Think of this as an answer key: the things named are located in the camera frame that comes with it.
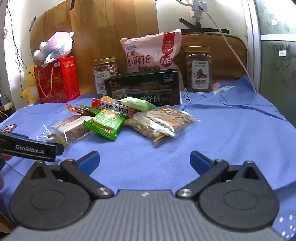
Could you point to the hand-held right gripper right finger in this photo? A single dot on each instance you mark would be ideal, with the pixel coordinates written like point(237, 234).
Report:
point(198, 162)

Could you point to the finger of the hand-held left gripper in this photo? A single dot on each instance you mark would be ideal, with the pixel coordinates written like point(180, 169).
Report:
point(59, 149)

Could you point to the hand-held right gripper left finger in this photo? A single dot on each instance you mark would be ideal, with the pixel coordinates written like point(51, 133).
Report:
point(90, 160)

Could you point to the yellow wrapper packet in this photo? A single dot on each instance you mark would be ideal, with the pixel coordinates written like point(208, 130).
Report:
point(57, 139)
point(107, 99)

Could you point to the clear packet dark bar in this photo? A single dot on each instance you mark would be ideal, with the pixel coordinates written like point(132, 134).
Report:
point(74, 131)

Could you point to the green snack packet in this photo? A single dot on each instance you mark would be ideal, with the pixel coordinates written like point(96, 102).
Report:
point(106, 122)

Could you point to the orange red packet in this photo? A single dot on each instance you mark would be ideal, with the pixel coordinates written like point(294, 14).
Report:
point(72, 109)

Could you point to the dark green crinkly packet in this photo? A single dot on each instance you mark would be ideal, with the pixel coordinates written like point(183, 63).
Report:
point(89, 110)

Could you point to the clear nut bag yellow label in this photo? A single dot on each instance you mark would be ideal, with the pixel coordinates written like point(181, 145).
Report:
point(171, 118)

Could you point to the red white snack packet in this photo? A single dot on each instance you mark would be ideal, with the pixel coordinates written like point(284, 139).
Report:
point(108, 104)

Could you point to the clear almond bag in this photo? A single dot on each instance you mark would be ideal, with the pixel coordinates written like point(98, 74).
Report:
point(143, 131)

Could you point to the pale green packet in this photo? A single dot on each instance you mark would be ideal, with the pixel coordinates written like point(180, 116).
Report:
point(136, 103)

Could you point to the black tin box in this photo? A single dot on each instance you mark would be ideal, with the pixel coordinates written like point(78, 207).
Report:
point(143, 90)

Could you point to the person's left hand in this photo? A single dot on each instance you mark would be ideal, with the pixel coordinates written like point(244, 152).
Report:
point(5, 157)

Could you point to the small wooden stand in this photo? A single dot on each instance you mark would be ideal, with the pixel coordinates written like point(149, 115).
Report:
point(8, 107)

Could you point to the blue printed bed sheet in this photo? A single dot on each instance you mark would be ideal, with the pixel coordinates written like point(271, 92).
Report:
point(150, 143)

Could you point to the small dark box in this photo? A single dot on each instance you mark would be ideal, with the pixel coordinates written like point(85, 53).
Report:
point(4, 99)

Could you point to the yellow plush duck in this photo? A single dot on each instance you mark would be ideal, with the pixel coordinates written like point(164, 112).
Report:
point(31, 85)

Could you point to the red gift box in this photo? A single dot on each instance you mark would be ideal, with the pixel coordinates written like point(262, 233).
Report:
point(60, 81)

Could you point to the cashew jar gold lid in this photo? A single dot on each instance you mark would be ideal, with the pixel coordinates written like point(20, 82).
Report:
point(104, 76)

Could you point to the pecan jar gold lid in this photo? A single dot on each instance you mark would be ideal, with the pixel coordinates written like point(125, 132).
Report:
point(198, 69)

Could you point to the pink blue plush toy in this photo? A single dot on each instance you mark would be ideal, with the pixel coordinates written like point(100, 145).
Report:
point(57, 45)

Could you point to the frosted glass door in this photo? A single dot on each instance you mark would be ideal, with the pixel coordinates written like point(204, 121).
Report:
point(277, 69)

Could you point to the pink snack bag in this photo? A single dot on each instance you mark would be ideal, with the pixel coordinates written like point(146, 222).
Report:
point(148, 51)

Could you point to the wooden board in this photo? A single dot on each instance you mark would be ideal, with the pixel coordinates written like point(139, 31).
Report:
point(104, 27)

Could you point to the black tape strip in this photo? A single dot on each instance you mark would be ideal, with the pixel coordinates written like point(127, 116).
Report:
point(208, 30)
point(72, 4)
point(187, 22)

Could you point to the white wall charger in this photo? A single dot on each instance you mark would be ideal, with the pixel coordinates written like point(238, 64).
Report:
point(196, 11)

